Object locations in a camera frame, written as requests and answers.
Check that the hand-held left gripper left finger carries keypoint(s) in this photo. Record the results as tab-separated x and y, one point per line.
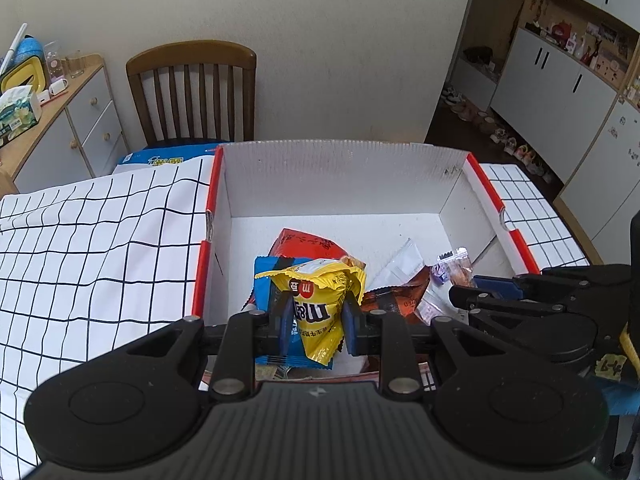
285	329

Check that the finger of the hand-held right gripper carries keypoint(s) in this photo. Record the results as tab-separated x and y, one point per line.
495	284
480	305

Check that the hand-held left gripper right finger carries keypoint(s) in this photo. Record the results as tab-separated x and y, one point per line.
351	331

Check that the small clear sausage packet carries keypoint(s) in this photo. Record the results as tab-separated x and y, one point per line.
460	272

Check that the yellow snack packet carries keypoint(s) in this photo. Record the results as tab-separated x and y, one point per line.
320	310

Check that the blue snack packet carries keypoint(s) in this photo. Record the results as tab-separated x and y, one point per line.
264	285

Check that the purple candy packet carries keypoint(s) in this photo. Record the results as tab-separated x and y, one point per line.
439	272

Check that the brown snack packet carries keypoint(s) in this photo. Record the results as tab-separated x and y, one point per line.
395	300

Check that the white and orange snack packet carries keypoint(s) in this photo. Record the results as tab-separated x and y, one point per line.
405	265

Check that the red snack packet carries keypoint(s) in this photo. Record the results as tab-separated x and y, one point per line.
300	242

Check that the white cardboard box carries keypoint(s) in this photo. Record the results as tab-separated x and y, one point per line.
325	185

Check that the row of shoes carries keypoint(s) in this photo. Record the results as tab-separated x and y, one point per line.
500	132

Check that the blue package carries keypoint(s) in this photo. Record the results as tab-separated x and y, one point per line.
165	157

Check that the white checked tablecloth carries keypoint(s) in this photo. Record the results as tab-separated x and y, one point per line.
75	260

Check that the red shelf ornament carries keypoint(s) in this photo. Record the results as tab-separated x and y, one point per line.
562	30

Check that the wooden sideboard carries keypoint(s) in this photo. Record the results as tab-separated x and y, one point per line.
95	110

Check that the wooden chair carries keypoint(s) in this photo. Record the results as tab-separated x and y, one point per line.
190	52

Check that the clear drinking glass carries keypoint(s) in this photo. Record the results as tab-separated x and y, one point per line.
52	60
75	64

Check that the green tissue pack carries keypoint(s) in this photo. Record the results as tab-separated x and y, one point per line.
17	112

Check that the yellow container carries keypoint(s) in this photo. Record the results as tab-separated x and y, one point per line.
30	71

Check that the blue round item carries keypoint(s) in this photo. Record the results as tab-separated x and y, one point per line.
30	47

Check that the white rod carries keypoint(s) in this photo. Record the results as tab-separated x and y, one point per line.
12	45

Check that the white wall cabinet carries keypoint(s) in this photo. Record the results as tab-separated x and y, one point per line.
545	80

